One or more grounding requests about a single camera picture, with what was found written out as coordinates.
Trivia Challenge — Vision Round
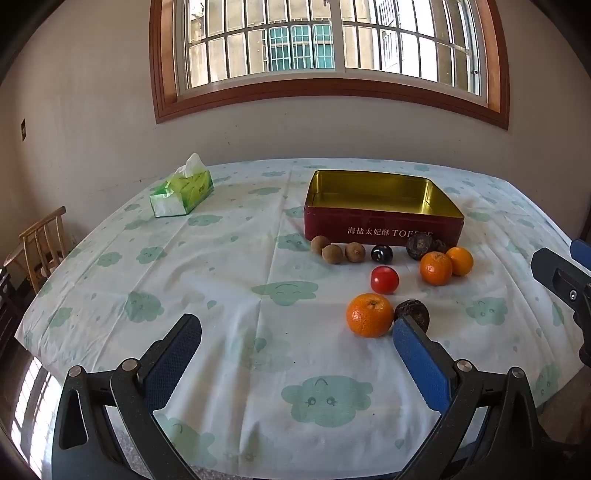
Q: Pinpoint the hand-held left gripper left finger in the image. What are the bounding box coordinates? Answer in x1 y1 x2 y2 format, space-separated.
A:
52 314 204 480

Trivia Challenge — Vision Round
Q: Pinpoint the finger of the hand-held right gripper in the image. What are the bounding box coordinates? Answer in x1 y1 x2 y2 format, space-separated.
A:
570 239 591 268
531 248 591 365

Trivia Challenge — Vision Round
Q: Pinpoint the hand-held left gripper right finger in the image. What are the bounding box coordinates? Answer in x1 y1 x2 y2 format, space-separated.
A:
392 315 573 480

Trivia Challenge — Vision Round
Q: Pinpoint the dark water chestnut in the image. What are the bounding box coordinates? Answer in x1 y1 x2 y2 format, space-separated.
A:
406 232 434 260
394 299 431 334

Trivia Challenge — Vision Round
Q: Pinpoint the large orange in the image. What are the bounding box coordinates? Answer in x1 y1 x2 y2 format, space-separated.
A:
346 293 394 338

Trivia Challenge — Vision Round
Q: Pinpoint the red tomato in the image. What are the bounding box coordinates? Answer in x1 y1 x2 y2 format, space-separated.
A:
370 266 400 295

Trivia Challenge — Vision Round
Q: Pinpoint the medium orange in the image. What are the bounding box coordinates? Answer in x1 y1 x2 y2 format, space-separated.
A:
419 251 454 287

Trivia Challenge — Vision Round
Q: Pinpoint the small orange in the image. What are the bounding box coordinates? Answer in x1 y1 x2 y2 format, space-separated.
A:
445 246 475 277

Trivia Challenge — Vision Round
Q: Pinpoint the red and gold tin box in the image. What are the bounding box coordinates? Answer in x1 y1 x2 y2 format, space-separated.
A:
303 169 465 245

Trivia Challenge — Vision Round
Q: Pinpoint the green tissue box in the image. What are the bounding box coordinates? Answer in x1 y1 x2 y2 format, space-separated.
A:
149 153 214 218

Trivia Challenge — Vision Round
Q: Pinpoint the light wooden chair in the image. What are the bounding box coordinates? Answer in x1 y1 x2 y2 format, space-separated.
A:
4 206 68 294

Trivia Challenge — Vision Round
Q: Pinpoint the wooden framed barred window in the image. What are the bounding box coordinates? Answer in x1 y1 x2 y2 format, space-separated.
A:
148 0 511 131

